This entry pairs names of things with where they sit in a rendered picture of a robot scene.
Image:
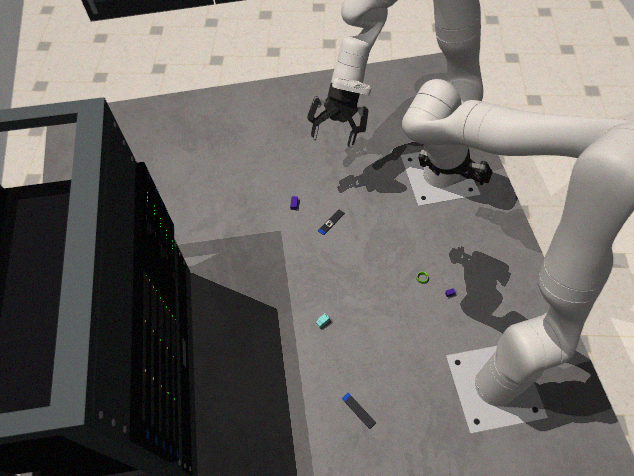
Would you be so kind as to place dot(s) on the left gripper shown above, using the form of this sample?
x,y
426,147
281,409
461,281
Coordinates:
x,y
484,171

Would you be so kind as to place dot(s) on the dark grey tag with blue end and white label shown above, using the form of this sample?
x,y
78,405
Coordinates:
x,y
331,222

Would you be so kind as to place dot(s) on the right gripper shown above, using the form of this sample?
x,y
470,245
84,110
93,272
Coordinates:
x,y
340,105

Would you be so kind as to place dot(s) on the black server rack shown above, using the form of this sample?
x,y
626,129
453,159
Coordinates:
x,y
89,317

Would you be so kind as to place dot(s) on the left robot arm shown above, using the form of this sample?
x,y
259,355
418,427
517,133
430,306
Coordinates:
x,y
578,263

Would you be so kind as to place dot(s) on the dark grey flat bar with blue end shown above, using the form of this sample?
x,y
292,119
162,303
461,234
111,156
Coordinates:
x,y
358,410

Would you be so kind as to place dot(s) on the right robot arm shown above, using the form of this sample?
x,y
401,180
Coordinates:
x,y
458,33

